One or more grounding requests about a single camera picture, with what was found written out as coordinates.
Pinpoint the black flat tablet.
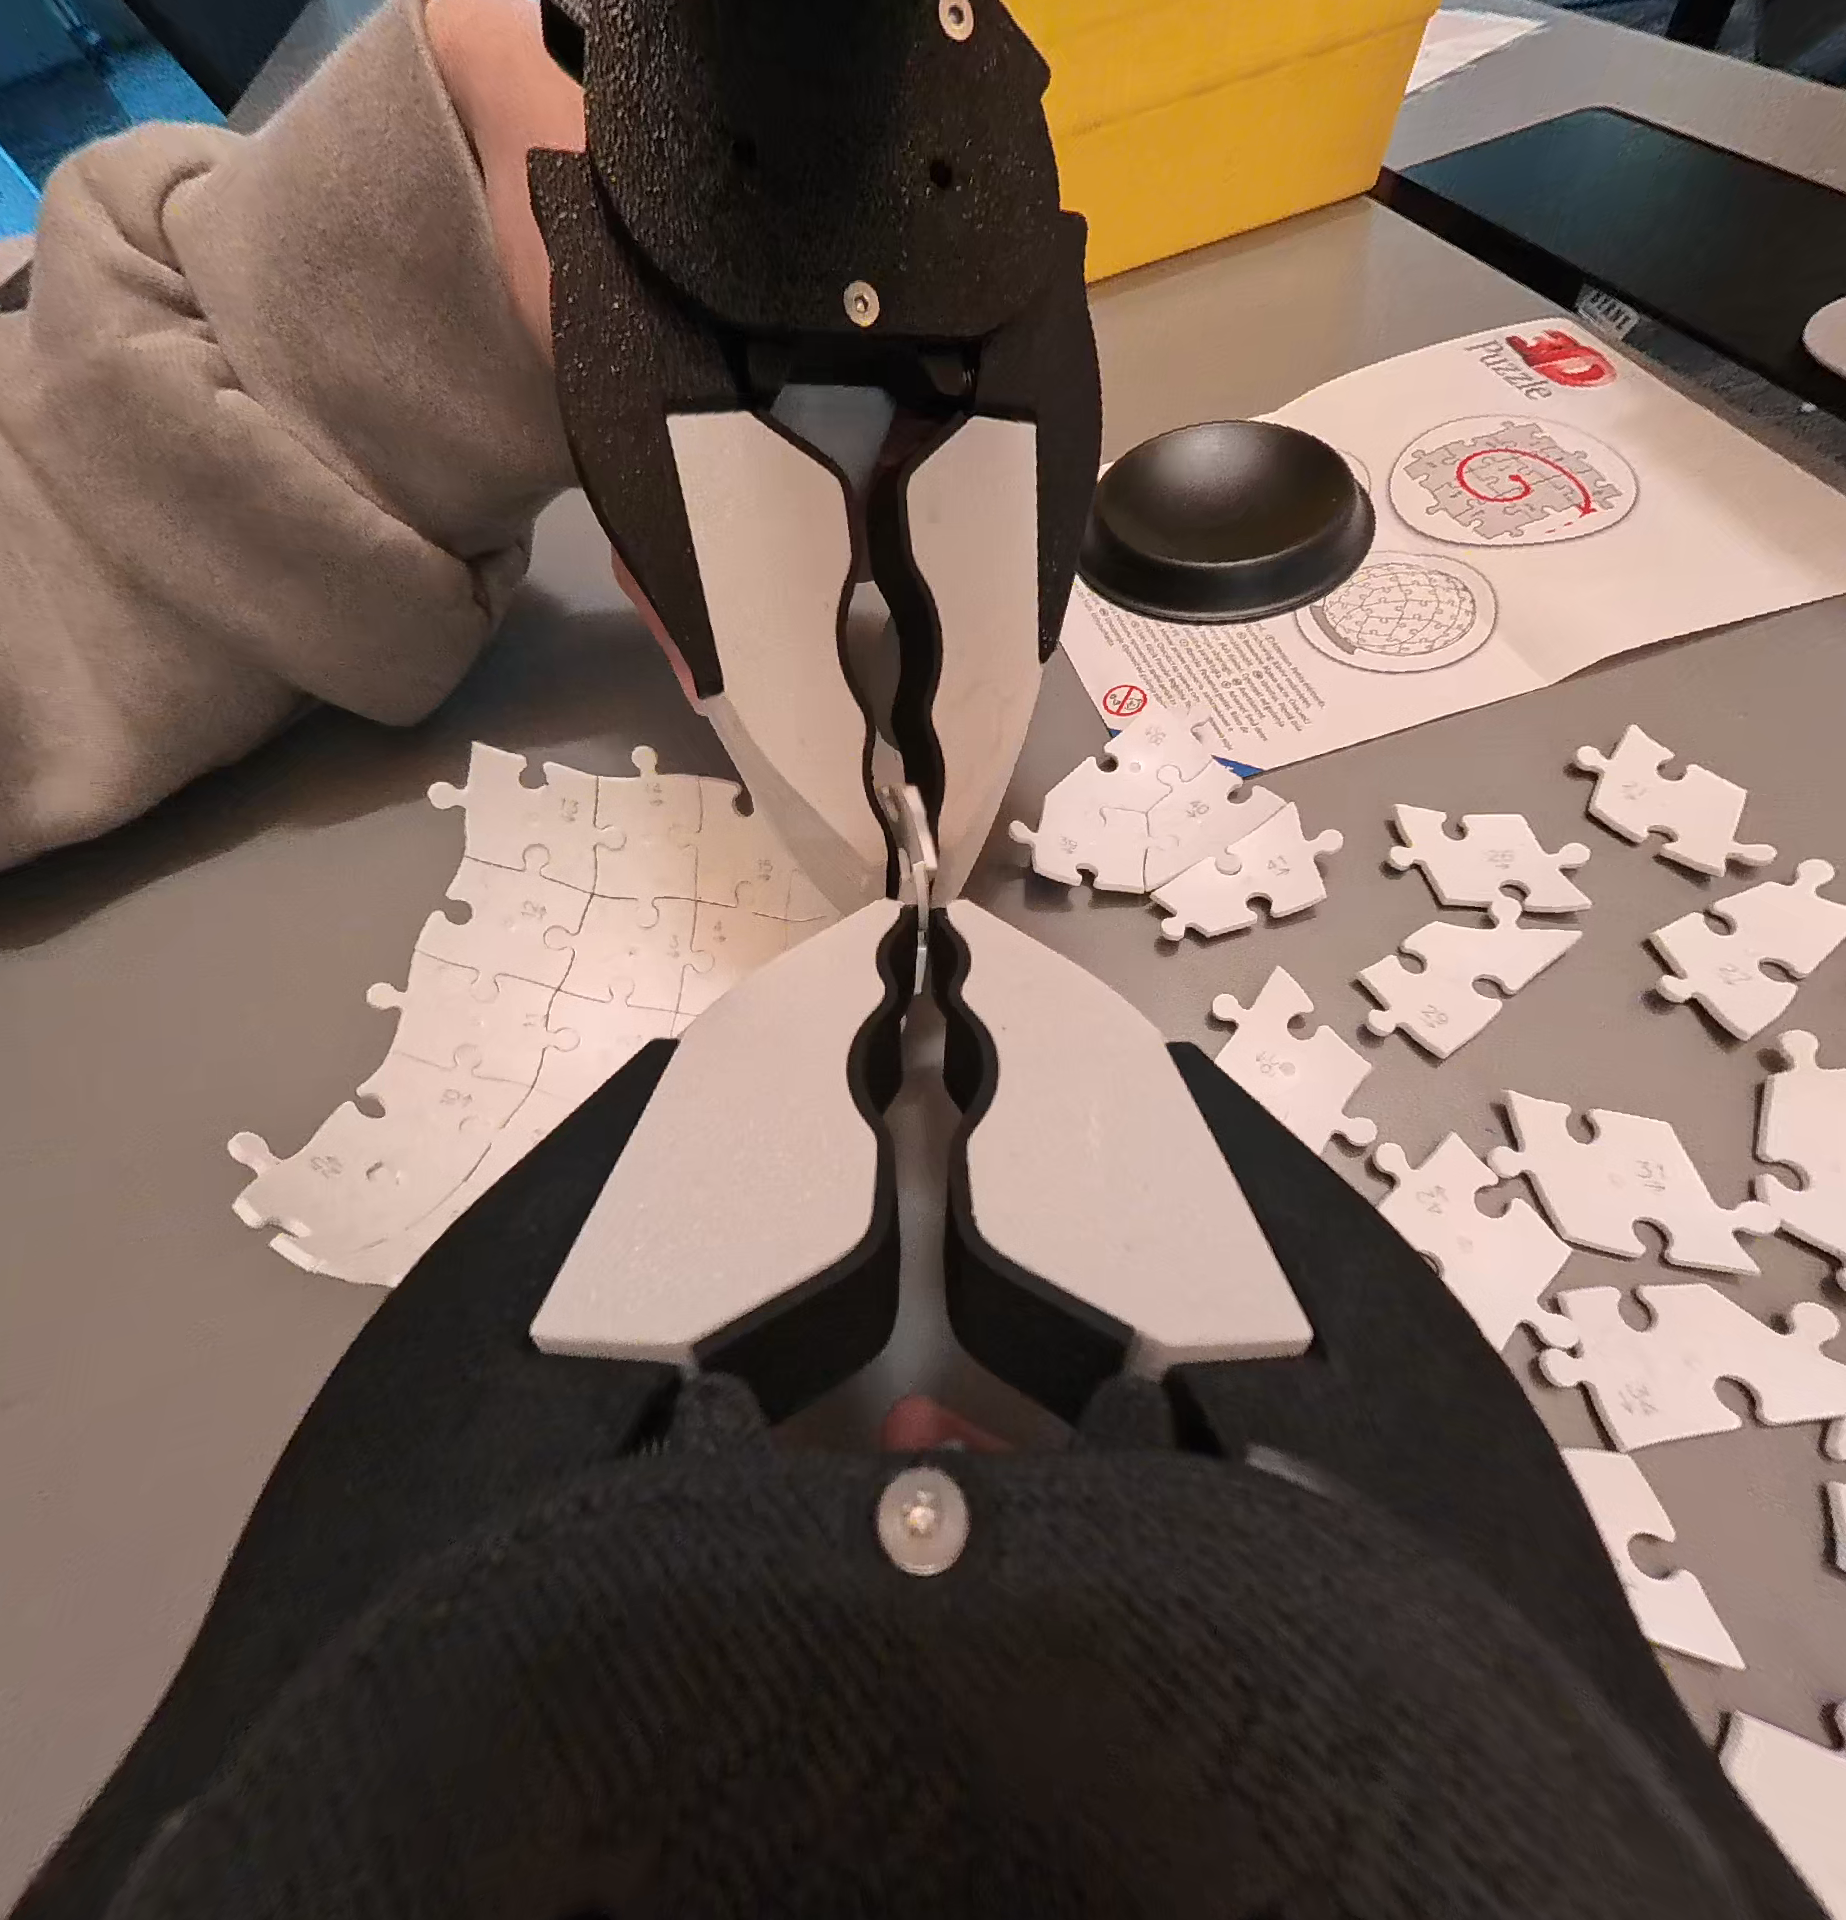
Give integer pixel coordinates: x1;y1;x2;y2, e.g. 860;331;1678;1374
1381;106;1846;437

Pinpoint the small assembled puzzle section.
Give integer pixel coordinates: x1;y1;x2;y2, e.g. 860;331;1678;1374
1007;718;1344;946

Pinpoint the large assembled puzzle section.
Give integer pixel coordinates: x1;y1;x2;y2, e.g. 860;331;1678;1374
225;741;848;1291

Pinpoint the black round puzzle stand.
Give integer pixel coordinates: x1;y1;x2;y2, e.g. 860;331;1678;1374
1080;421;1379;624

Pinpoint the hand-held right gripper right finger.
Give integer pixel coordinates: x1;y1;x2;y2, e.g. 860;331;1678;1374
931;901;1314;1428

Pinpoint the white instruction sheet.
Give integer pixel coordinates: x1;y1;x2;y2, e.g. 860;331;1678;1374
1057;321;1846;773

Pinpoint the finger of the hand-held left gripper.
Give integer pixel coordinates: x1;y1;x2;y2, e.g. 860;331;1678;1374
669;408;885;904
897;417;1039;904

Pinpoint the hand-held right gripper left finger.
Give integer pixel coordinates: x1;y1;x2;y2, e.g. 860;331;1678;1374
529;901;932;1428

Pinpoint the scatter of loose puzzle parts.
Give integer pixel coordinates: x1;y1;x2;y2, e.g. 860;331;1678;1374
1212;725;1846;1920

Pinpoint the yellow plastic bin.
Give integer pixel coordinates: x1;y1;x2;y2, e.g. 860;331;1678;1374
1011;0;1443;288

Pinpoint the person's left forearm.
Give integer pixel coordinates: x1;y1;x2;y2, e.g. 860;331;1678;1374
0;0;595;879

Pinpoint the white paper slip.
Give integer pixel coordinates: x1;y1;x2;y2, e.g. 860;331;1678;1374
1401;7;1547;93

